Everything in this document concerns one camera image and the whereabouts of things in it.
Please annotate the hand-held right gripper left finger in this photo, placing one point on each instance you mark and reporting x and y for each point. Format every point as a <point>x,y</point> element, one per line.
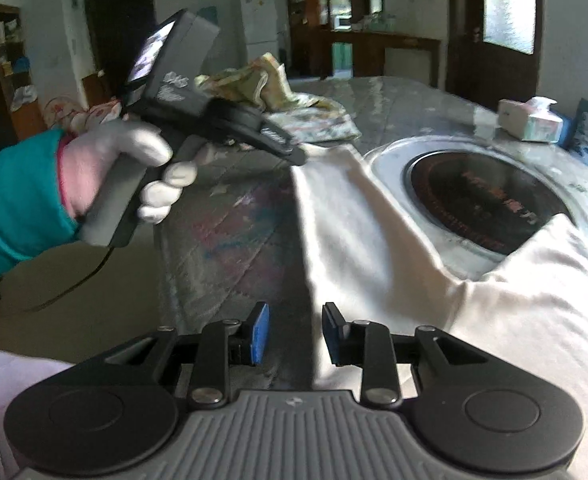
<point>258,332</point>

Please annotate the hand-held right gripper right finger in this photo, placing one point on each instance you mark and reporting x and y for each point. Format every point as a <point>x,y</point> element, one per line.
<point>332,335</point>

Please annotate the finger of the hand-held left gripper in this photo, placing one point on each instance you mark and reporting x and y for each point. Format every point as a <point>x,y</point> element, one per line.
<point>264,132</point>

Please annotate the cream garment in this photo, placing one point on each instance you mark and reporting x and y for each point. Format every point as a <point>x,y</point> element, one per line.
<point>374,240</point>

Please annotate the person's left forearm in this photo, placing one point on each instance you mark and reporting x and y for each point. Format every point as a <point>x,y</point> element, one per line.
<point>14,210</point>

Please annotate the person's left hand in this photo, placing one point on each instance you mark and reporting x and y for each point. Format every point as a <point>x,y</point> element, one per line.
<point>119,142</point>

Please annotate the folded floral cloth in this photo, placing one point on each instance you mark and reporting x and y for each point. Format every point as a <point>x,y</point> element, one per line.
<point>314,122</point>

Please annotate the yellow floral crumpled cloth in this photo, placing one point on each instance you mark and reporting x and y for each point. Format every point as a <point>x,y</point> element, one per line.
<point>244,80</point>

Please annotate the plain dark wooden door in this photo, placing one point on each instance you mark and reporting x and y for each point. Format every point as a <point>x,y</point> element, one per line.
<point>119,40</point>

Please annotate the white refrigerator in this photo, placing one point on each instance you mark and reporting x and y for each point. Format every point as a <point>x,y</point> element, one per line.
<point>260,20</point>

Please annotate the pink floral cushion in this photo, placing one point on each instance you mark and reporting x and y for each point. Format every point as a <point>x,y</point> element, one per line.
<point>86,112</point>

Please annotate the green storage box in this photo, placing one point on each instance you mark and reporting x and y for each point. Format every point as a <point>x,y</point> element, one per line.
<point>341,55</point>

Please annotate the dark wooden glass cabinet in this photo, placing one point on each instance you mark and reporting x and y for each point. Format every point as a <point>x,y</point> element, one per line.
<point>369,50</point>

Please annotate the wooden bookshelf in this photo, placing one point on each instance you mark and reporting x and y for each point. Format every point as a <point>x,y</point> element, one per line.
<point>4,60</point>

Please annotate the round built-in induction cooker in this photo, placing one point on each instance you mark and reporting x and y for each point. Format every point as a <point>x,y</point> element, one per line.
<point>474,195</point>

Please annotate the dark door with frosted glass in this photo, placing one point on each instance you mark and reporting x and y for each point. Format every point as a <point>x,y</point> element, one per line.
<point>466,60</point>

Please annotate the tissue box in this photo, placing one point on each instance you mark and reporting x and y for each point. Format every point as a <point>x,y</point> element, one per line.
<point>519,120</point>

